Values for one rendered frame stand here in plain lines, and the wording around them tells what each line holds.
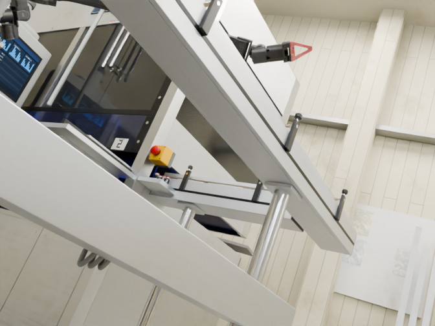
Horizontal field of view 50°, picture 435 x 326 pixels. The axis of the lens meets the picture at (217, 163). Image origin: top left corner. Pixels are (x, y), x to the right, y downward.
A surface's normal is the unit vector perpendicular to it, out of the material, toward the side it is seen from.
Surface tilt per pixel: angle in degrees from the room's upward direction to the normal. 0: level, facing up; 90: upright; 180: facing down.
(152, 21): 180
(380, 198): 90
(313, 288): 90
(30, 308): 90
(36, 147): 90
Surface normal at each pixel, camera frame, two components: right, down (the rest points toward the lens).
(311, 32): -0.28, -0.45
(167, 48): -0.34, 0.87
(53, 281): -0.48, -0.48
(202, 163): 0.81, 0.09
